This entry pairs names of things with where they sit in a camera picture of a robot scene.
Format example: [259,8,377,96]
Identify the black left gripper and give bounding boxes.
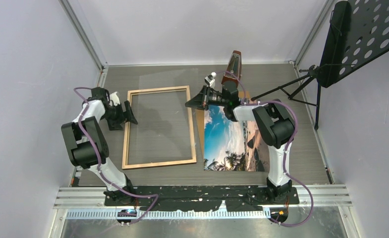
[102,101,137,131]

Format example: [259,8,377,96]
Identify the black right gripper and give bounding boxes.
[185,85,228,112]

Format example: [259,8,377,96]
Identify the light wooden picture frame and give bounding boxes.
[121,86,197,170]

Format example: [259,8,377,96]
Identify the clear acrylic sheet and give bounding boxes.
[127,66,199,164]

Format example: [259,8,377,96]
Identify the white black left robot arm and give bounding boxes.
[61,87,138,205]

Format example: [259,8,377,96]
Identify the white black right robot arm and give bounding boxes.
[185,81,297,204]

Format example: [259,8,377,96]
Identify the beach landscape photo print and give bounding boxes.
[203,106,270,172]

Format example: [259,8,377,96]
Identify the brown cardboard backing board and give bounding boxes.
[195,105,245,163]

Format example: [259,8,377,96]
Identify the brown wooden metronome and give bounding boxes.
[222,50,242,86]

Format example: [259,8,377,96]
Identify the black perforated music stand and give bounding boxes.
[252,0,389,130]

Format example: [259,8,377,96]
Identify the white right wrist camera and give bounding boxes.
[204,72,217,88]

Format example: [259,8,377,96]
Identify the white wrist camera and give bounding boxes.
[109,92,120,107]
[204,72,217,88]

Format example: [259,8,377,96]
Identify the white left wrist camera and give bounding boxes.
[109,92,120,107]

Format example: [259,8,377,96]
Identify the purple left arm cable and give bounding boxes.
[73,87,160,226]

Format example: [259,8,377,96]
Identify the aluminium extrusion rail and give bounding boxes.
[54,185,353,220]

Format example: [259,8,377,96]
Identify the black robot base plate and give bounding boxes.
[104,185,299,212]

